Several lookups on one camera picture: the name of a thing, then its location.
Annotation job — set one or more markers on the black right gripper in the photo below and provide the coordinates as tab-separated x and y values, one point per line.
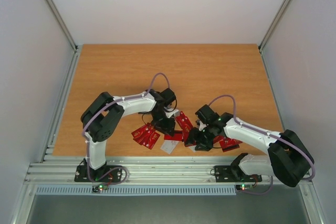
198	138

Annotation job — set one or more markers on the red VIP card far right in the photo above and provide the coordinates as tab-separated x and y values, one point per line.
228	142

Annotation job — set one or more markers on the aluminium frame post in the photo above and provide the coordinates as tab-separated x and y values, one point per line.
277	18
53	8

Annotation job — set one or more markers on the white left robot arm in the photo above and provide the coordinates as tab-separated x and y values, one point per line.
103	116

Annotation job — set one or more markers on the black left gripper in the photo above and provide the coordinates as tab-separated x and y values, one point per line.
166	128

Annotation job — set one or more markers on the aluminium rail base front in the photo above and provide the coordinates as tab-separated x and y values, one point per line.
150	170

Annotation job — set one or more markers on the right aluminium frame post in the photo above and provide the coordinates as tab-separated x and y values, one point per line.
277	18

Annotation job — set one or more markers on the red vip card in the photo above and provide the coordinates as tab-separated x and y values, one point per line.
140	133
218	139
149	140
228	142

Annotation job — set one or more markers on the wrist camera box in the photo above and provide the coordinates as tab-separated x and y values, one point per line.
173	113
201	125

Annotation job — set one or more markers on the small circuit board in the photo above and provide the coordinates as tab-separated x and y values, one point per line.
244	187
101	187

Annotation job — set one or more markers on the grey slotted cable duct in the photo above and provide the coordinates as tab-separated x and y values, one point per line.
138	190

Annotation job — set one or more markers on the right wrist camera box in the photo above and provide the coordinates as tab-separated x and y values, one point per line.
201	125

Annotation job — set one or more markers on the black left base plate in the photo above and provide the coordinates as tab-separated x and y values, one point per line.
115	174

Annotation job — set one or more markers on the red card under left pile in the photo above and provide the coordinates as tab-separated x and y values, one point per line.
150	128

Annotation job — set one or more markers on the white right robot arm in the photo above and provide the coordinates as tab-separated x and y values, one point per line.
285	156

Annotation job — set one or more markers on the red striped card far right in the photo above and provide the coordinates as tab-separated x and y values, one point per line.
229	148

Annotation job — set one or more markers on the left small circuit board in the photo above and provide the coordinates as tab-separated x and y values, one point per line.
101	187

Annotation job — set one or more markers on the red VIP card left front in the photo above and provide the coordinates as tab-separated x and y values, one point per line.
149	140

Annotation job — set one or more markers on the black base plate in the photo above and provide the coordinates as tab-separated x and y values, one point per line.
115	174
225	174

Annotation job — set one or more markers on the right small circuit board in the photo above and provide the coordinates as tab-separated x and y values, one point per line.
244	187

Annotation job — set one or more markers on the white card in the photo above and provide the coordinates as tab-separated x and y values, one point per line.
168	146
193	148

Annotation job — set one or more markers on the red card upper centre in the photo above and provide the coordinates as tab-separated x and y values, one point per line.
184	122

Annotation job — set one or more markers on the red VIP card far left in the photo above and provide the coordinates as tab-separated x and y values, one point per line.
140	133

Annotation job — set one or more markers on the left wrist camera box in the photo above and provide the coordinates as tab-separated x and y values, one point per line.
173	113

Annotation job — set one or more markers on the white card right centre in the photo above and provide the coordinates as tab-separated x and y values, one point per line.
193	148

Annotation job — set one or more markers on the left aluminium frame post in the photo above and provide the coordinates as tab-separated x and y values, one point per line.
53	8

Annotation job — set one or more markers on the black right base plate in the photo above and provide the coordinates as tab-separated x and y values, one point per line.
225	174

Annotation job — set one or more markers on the red card magnetic stripe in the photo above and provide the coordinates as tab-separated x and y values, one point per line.
177	136

